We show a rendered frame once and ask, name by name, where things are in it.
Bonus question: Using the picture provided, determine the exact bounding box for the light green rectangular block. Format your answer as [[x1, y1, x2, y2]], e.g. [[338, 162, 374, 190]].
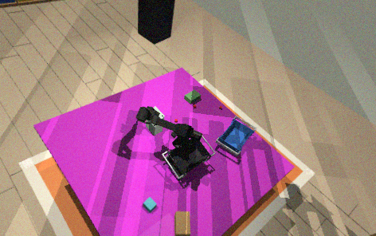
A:
[[184, 90, 201, 104]]

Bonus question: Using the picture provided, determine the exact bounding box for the small teal block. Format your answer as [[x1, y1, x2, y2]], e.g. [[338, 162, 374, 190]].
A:
[[143, 197, 157, 214]]

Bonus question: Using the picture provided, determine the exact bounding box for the tan box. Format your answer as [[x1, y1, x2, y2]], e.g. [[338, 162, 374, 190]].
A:
[[174, 211, 190, 236]]

